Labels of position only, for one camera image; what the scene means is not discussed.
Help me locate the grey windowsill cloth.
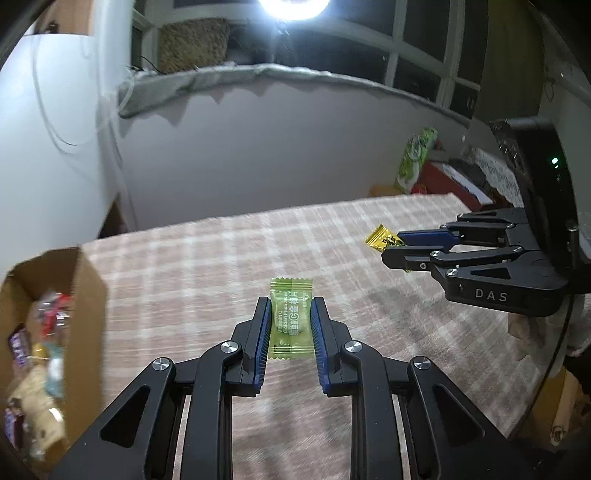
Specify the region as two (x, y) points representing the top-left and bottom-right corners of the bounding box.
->
(117, 63), (470, 126)

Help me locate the red candy wrapper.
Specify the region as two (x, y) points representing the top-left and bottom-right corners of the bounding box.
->
(35, 291), (71, 335)

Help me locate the green snack bag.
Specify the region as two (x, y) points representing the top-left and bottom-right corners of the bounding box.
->
(396, 127), (439, 193)

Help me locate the red box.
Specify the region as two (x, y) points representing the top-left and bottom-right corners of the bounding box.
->
(416, 161), (494, 211)

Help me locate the Snickers bar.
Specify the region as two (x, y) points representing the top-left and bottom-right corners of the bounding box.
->
(4, 406), (24, 450)
(8, 323), (32, 379)

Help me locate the teal candy wrapper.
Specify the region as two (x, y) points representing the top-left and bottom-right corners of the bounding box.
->
(45, 347), (64, 399)

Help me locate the white cabinet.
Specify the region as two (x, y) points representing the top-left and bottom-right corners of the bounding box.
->
(1, 1), (133, 274)

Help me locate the brown cardboard box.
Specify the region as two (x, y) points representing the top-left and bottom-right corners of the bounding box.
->
(1, 247), (107, 478)

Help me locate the ring light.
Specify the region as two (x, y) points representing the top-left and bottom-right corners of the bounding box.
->
(259, 0), (331, 22)

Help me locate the yellow round candy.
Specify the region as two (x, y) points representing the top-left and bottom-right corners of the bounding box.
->
(31, 342), (50, 361)

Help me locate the packaged sliced bread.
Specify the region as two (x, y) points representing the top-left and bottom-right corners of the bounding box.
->
(8, 365), (68, 469)

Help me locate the yellow candy wrapper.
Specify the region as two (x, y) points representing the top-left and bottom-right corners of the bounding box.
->
(365, 224), (405, 252)

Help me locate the white cable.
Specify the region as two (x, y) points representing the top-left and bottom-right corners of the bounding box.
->
(29, 36), (137, 156)

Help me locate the black camera module right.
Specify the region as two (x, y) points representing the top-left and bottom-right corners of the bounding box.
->
(490, 117), (583, 279)

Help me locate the woven basket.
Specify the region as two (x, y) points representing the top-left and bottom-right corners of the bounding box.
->
(158, 18), (230, 74)

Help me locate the green candy wrapper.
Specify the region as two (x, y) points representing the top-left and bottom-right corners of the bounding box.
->
(269, 278), (314, 360)

